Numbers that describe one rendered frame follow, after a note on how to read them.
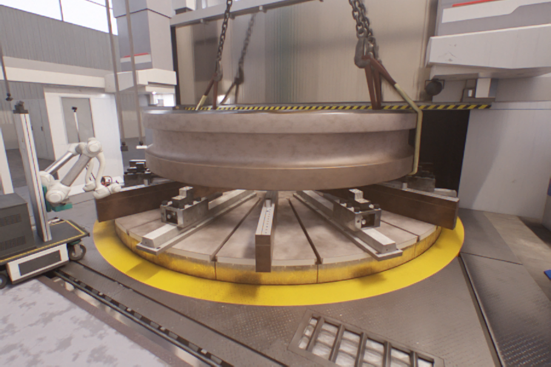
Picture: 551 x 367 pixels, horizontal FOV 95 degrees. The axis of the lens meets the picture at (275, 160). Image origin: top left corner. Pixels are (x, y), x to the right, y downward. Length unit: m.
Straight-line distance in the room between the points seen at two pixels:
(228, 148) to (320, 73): 3.28
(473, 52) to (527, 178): 2.91
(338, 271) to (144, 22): 6.13
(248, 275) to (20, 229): 2.39
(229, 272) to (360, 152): 2.08
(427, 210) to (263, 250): 2.36
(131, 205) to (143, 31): 4.06
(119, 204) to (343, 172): 3.03
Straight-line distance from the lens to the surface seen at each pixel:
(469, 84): 4.54
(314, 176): 2.94
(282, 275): 2.83
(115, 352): 2.64
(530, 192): 6.00
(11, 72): 6.56
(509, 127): 5.73
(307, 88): 5.84
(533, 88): 4.78
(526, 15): 4.26
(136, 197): 4.15
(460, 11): 4.18
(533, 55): 3.77
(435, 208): 3.89
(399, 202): 4.03
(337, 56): 5.74
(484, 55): 3.68
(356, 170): 3.18
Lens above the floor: 1.76
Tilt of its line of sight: 11 degrees down
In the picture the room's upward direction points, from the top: straight up
